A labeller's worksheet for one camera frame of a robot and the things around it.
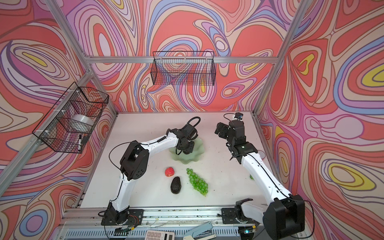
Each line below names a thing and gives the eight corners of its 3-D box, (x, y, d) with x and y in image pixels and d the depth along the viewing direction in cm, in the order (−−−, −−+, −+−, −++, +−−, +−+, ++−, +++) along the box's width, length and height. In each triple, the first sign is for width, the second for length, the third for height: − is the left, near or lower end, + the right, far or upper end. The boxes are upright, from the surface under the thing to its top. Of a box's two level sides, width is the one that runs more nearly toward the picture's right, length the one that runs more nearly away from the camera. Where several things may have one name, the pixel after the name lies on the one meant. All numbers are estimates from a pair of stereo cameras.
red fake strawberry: (165, 176, 87) (164, 174, 85) (166, 169, 90) (165, 166, 88) (173, 176, 87) (173, 174, 85) (174, 169, 90) (173, 166, 88)
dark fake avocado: (171, 194, 82) (170, 191, 78) (172, 178, 87) (171, 175, 84) (180, 194, 82) (180, 191, 78) (181, 178, 87) (181, 175, 84)
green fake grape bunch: (183, 176, 88) (182, 173, 85) (189, 170, 91) (189, 166, 87) (204, 196, 81) (204, 194, 77) (210, 189, 83) (211, 186, 80)
